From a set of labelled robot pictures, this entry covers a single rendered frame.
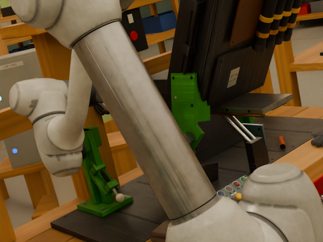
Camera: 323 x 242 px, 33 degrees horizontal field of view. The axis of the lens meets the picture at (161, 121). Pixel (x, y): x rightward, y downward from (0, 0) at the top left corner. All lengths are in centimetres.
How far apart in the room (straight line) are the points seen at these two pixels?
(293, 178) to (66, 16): 53
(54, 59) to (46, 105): 40
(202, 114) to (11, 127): 64
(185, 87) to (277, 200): 79
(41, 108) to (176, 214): 64
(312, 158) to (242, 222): 93
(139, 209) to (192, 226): 81
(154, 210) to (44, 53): 64
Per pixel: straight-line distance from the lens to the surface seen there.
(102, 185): 179
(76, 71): 132
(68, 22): 98
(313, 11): 1108
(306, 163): 187
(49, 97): 152
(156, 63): 225
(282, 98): 180
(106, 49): 97
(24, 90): 151
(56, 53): 188
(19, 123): 192
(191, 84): 176
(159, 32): 765
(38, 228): 190
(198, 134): 174
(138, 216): 172
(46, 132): 145
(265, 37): 179
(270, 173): 112
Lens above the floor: 159
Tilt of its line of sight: 15 degrees down
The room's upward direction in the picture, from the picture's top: 13 degrees counter-clockwise
